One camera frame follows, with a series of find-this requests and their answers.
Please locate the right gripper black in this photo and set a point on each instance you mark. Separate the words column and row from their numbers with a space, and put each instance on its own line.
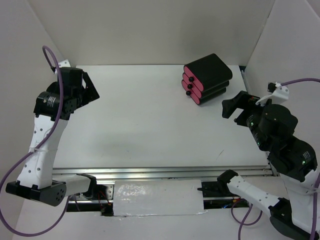
column 243, row 99

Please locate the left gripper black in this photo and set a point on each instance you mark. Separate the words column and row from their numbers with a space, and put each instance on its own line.
column 90, row 93

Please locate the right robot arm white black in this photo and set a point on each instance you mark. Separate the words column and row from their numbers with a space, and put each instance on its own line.
column 272, row 127

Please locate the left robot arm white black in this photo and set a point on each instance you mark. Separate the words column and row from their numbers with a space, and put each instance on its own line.
column 52, row 110

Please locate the black drawer organizer case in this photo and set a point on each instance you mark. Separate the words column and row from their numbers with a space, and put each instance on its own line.
column 214, row 75

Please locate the white glossy cover plate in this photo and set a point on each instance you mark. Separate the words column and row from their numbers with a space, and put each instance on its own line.
column 157, row 198

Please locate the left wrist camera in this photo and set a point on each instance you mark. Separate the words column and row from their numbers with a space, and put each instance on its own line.
column 64, row 63

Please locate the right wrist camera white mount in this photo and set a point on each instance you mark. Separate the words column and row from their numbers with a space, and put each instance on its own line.
column 277, row 93

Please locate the aluminium front rail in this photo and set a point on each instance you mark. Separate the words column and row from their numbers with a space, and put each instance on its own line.
column 206, row 173

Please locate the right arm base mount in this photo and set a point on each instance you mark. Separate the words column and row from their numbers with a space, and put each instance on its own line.
column 215, row 196

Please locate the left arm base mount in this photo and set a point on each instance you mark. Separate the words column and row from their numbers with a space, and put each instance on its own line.
column 101, row 201

